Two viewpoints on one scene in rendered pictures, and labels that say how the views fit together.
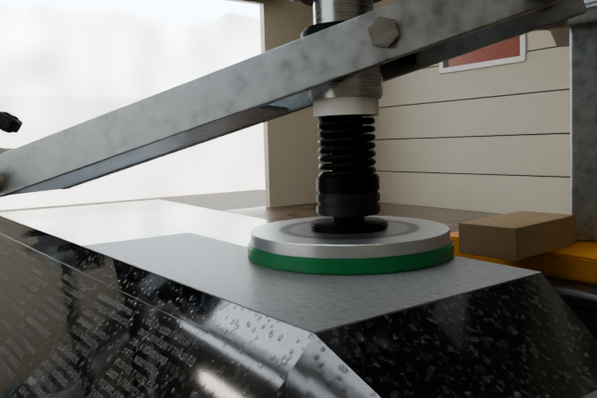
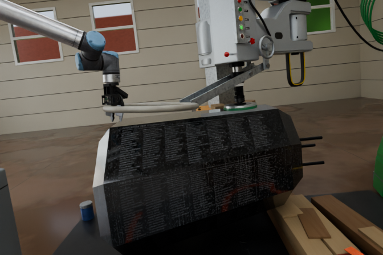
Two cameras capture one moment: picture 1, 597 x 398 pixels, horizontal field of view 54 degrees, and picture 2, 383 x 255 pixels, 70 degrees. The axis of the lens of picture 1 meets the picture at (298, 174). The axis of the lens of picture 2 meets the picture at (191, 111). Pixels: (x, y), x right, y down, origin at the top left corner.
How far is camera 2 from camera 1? 1.61 m
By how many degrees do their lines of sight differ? 55
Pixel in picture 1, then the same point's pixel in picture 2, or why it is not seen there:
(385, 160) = not seen: outside the picture
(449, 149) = (27, 102)
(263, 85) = (237, 81)
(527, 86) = (66, 71)
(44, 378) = (235, 132)
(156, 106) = (223, 86)
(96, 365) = (245, 125)
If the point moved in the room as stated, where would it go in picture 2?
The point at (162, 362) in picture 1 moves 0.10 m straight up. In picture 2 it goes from (259, 119) to (257, 102)
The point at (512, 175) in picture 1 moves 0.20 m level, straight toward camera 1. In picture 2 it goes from (64, 110) to (65, 111)
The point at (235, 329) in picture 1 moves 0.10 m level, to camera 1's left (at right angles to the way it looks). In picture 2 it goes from (266, 112) to (260, 115)
